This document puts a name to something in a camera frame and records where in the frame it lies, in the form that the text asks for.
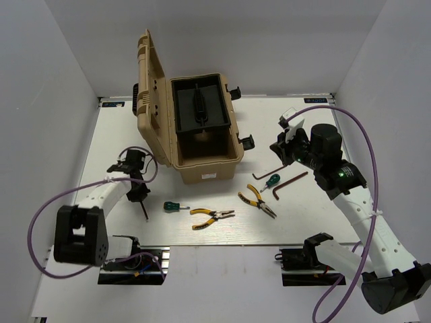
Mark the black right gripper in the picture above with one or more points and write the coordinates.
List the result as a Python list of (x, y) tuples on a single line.
[(281, 147)]

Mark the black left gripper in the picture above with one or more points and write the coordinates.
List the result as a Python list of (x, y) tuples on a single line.
[(135, 196)]

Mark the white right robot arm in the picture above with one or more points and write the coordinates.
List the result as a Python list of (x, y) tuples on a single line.
[(388, 275)]

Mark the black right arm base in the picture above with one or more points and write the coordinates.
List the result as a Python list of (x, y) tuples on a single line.
[(297, 270)]

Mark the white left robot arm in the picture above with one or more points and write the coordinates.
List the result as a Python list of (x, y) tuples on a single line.
[(81, 235)]

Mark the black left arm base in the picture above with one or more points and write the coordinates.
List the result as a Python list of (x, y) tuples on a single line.
[(146, 269)]

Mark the dark hex key small right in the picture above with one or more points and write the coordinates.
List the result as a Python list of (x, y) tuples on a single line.
[(262, 176)]

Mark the green stubby screwdriver right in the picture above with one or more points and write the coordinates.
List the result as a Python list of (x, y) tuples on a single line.
[(272, 181)]

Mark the green stubby screwdriver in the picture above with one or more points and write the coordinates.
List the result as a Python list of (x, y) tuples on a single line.
[(170, 206), (272, 181)]

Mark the green stubby screwdriver left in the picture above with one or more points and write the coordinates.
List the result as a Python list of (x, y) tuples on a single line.
[(170, 206)]

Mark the dark hex key large right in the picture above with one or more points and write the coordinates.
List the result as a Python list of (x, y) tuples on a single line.
[(287, 183)]

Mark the yellow pliers right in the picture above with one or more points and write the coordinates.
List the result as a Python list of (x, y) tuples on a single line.
[(258, 203)]

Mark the yellow pliers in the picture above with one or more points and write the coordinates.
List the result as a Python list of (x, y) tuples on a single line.
[(258, 203), (214, 216)]

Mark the yellow pliers centre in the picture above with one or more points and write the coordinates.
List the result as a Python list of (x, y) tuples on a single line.
[(214, 216)]

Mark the black toolbox inner tray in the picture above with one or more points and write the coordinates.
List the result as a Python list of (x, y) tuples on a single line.
[(199, 105)]

